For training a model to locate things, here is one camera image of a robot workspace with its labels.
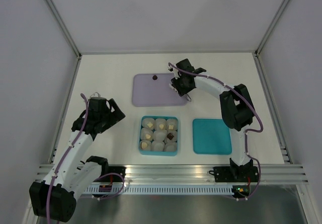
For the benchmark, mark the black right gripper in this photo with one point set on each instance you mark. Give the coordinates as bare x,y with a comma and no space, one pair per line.
180,90

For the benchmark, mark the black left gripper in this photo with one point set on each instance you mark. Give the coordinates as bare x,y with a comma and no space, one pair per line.
115,116

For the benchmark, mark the white metal tweezers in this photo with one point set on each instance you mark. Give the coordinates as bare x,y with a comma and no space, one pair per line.
188,98

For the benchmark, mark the teal box lid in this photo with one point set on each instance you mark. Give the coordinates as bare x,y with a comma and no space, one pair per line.
211,137

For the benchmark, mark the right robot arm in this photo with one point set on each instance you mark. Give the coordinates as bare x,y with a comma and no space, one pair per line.
237,113

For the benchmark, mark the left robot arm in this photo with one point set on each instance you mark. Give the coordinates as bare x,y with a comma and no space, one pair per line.
55,197

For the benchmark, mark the teal chocolate box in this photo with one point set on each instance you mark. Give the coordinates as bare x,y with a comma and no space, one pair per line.
152,153

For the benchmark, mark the lilac plastic tray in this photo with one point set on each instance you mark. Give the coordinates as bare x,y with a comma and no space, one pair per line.
149,93

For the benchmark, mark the white paper cup back-right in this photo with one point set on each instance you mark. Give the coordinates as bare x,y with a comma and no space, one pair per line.
173,122

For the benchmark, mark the white paper cup back-left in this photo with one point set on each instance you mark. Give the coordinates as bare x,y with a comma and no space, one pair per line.
145,121

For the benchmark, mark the white paper cup middle-left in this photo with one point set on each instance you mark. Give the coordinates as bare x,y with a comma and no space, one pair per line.
145,131

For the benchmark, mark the white paper cup back-middle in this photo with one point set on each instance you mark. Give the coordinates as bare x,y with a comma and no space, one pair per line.
159,121

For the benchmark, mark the white paper cup front-left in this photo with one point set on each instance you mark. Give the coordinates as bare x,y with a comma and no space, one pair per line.
146,149

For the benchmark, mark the white paper cup middle-right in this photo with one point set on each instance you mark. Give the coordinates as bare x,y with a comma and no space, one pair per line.
175,133

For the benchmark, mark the white paper cup centre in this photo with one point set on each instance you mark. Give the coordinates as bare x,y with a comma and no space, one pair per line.
159,135

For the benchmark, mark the white paper cup front-middle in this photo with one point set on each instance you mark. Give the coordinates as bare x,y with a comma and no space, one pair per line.
157,146

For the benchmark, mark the white paper cup front-right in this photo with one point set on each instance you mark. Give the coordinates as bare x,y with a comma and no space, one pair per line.
170,147

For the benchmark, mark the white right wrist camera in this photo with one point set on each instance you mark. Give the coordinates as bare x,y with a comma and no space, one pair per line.
174,71

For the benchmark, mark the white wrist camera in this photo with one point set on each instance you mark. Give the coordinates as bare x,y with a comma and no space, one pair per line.
174,71
95,94

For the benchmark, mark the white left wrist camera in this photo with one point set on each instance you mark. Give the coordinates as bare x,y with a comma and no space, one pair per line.
95,94

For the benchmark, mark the aluminium mounting rail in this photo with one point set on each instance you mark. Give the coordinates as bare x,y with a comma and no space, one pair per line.
271,174

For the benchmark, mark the right aluminium frame post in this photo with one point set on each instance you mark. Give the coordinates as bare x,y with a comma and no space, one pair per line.
265,83

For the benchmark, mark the aluminium frame post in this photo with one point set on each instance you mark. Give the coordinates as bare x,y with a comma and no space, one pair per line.
265,83
58,18

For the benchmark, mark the white slotted cable duct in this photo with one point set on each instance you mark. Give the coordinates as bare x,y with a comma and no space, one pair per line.
162,190

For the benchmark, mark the left aluminium frame post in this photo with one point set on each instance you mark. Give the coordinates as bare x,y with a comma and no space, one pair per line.
58,18

